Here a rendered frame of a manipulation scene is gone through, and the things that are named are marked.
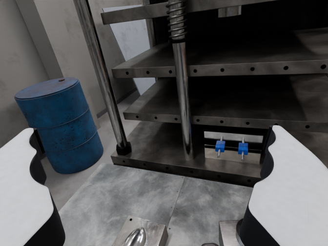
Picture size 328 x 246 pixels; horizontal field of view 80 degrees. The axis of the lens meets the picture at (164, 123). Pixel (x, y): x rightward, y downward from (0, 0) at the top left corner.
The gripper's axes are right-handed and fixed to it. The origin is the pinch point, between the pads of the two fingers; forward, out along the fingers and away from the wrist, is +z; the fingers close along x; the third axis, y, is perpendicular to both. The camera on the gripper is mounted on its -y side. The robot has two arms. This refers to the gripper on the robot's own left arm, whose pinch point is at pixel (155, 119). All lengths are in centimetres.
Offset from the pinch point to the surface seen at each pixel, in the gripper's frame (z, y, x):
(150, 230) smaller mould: 30, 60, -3
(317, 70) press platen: 59, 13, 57
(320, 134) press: 81, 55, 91
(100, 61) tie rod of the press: 86, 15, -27
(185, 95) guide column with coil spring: 73, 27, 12
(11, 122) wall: 194, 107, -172
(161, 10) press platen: 83, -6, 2
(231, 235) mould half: 23, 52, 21
